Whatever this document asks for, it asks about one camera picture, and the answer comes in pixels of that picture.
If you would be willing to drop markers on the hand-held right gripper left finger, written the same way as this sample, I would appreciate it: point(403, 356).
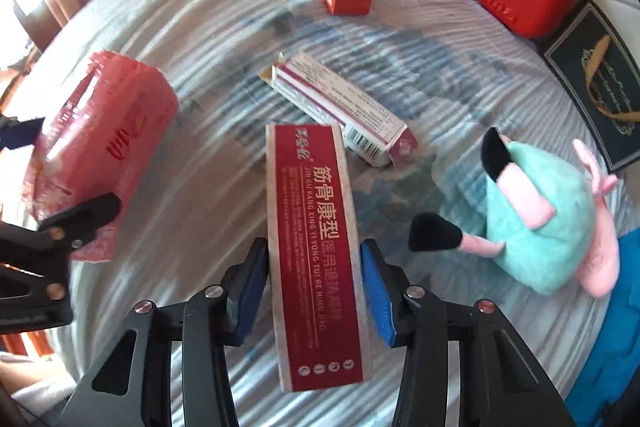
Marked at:
point(252, 289)

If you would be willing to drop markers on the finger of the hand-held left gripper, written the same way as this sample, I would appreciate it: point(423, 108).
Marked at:
point(20, 129)
point(45, 257)

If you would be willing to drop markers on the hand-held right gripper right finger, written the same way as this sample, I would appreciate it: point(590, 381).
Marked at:
point(377, 299)

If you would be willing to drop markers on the pink tissue pack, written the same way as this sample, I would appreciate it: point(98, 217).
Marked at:
point(100, 132)

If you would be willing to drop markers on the long dark red box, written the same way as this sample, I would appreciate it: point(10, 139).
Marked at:
point(310, 232)

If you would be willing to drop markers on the blue plastic storage crate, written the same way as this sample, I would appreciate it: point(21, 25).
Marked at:
point(610, 357)

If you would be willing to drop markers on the grey covered desktop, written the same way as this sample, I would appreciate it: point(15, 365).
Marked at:
point(200, 157)

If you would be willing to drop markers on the person's light clothing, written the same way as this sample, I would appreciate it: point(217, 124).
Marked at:
point(40, 392)

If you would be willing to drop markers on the teal pink plush toy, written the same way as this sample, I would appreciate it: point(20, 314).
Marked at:
point(545, 217)

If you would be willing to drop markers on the white red medicine box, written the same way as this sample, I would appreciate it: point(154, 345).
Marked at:
point(340, 107)

